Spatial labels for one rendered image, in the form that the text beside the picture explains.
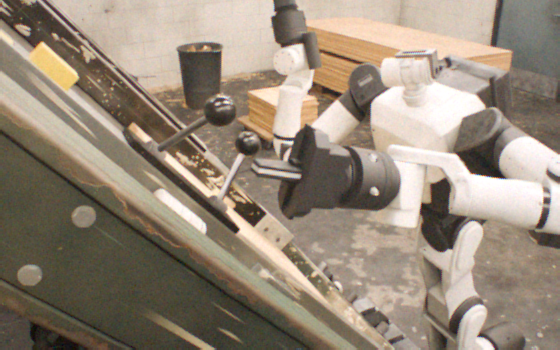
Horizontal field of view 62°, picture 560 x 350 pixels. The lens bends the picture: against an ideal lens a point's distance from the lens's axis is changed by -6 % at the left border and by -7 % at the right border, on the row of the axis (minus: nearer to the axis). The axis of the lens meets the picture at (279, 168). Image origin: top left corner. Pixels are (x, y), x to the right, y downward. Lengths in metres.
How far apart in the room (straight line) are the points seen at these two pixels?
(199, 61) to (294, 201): 4.67
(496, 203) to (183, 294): 0.52
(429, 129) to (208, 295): 0.80
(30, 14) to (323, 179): 0.64
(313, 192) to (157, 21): 5.68
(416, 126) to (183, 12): 5.39
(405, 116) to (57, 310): 0.94
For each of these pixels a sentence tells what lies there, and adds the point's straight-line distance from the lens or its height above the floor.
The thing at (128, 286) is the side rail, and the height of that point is 1.46.
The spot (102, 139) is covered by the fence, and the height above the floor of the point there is 1.48.
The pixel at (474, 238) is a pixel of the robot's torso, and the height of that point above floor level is 0.96.
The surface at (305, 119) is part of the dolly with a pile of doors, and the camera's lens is 4.37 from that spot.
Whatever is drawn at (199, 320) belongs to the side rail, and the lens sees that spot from 0.40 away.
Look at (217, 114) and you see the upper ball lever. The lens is 0.55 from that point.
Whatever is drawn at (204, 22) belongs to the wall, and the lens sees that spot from 6.47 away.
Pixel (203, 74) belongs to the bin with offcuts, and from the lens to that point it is 5.33.
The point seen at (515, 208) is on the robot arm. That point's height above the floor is 1.34.
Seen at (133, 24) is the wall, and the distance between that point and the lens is 6.17.
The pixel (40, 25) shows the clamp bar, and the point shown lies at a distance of 1.03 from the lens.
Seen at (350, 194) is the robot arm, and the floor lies 1.36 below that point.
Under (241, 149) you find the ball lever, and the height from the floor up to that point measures 1.41.
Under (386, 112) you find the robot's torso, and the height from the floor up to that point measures 1.31.
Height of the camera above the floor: 1.68
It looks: 25 degrees down
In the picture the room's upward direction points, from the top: straight up
